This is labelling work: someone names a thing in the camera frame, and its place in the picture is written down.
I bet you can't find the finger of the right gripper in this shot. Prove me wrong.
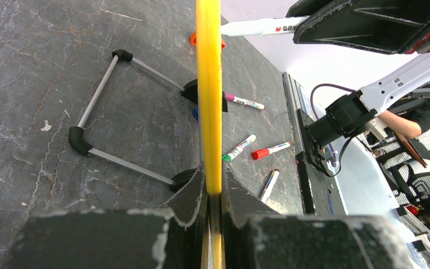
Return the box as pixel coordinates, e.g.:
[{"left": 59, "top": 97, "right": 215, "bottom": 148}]
[
  {"left": 286, "top": 0, "right": 345, "bottom": 18},
  {"left": 293, "top": 0, "right": 430, "bottom": 55}
]

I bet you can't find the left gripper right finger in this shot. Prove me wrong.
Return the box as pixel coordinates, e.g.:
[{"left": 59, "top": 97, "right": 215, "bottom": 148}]
[{"left": 221, "top": 163, "right": 286, "bottom": 268}]

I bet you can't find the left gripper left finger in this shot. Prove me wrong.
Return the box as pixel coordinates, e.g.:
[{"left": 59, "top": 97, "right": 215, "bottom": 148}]
[{"left": 161, "top": 164, "right": 206, "bottom": 268}]

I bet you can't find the blue capped marker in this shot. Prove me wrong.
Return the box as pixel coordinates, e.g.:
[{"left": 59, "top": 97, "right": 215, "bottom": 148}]
[{"left": 221, "top": 16, "right": 309, "bottom": 37}]

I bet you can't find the white whiteboard wooden frame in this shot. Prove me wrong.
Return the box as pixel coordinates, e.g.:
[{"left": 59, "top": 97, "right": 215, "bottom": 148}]
[{"left": 68, "top": 0, "right": 229, "bottom": 269}]

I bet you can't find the blue marker cap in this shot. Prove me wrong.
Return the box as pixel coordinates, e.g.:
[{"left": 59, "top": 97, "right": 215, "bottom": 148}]
[{"left": 191, "top": 106, "right": 199, "bottom": 121}]

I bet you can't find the person forearm in background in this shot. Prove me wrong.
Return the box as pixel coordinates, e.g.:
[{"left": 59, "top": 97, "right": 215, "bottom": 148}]
[{"left": 378, "top": 110, "right": 422, "bottom": 139}]

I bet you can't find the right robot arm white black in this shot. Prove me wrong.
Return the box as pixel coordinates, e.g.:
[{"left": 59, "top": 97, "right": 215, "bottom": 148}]
[{"left": 287, "top": 1, "right": 430, "bottom": 146}]

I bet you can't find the black capped marker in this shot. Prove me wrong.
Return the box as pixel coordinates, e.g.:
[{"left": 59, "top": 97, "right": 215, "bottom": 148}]
[{"left": 259, "top": 169, "right": 280, "bottom": 203}]

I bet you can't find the red capped marker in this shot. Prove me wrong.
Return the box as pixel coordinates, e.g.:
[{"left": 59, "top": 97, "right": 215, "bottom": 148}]
[{"left": 251, "top": 142, "right": 291, "bottom": 160}]

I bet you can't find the green capped marker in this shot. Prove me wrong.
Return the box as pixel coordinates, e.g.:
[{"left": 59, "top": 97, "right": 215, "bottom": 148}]
[{"left": 222, "top": 134, "right": 256, "bottom": 162}]

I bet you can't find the orange half-round brick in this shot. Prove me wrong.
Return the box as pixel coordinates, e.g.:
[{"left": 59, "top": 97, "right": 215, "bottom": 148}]
[{"left": 189, "top": 31, "right": 226, "bottom": 49}]

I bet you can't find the purple capped marker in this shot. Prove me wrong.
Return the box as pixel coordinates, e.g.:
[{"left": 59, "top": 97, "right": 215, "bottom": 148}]
[{"left": 225, "top": 93, "right": 265, "bottom": 110}]

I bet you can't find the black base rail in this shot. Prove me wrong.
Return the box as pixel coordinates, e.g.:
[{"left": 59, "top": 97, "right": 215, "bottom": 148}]
[{"left": 282, "top": 72, "right": 347, "bottom": 216}]

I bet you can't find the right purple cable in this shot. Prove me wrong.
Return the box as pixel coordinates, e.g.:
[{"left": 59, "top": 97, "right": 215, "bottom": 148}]
[{"left": 310, "top": 83, "right": 357, "bottom": 168}]

